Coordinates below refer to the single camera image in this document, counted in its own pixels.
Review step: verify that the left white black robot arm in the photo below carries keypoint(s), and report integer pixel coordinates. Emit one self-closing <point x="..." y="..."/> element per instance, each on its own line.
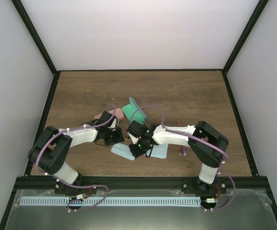
<point x="50" y="150"/>

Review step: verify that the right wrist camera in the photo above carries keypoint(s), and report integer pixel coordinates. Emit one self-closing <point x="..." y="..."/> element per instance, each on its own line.
<point x="136" y="129"/>

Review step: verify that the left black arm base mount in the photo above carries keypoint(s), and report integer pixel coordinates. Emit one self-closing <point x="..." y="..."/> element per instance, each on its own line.
<point x="74" y="189"/>

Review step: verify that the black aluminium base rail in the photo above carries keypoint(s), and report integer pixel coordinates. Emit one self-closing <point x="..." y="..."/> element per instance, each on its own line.
<point x="136" y="183"/>

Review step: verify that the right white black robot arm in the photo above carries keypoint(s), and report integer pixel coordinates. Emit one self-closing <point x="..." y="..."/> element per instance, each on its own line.
<point x="208" y="144"/>

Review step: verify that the purple frame sunglasses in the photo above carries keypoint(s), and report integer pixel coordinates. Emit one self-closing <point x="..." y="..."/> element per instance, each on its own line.
<point x="183" y="151"/>

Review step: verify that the clear acrylic front panel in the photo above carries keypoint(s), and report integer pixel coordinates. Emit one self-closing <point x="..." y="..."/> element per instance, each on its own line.
<point x="243" y="209"/>

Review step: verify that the pink glasses case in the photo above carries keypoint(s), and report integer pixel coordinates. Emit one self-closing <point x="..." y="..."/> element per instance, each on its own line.
<point x="118" y="113"/>

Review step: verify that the light blue slotted cable duct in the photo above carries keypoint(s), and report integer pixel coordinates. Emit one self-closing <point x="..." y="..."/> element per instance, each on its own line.
<point x="183" y="201"/>

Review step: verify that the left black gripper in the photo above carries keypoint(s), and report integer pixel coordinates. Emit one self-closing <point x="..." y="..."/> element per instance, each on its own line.
<point x="119" y="138"/>

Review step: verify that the green glasses case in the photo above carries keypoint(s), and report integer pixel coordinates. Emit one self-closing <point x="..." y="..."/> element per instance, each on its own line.
<point x="132" y="113"/>

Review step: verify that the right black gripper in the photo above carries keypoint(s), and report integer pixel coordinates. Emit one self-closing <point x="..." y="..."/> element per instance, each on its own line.
<point x="135" y="152"/>

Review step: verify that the light blue cleaning cloth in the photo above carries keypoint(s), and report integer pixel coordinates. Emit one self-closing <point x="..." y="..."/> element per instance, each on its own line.
<point x="123" y="151"/>
<point x="158" y="151"/>

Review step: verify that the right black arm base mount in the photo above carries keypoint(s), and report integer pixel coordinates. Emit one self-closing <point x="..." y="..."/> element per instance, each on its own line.
<point x="193" y="185"/>

